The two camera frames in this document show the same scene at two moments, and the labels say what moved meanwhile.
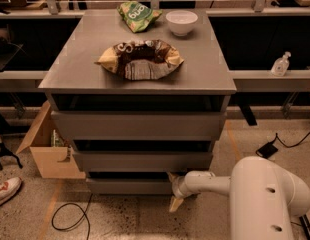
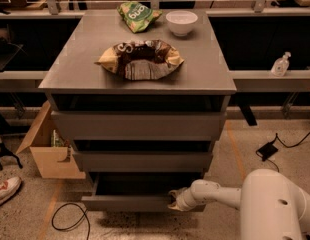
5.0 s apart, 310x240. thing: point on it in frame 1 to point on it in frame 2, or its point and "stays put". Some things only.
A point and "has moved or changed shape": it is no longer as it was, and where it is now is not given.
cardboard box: x=51 y=156 stays put
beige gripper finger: x=171 y=177 to x=177 y=193
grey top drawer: x=141 y=125 stays put
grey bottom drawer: x=130 y=186 has moved or changed shape
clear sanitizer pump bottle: x=280 y=65 stays put
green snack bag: x=137 y=16 stays put
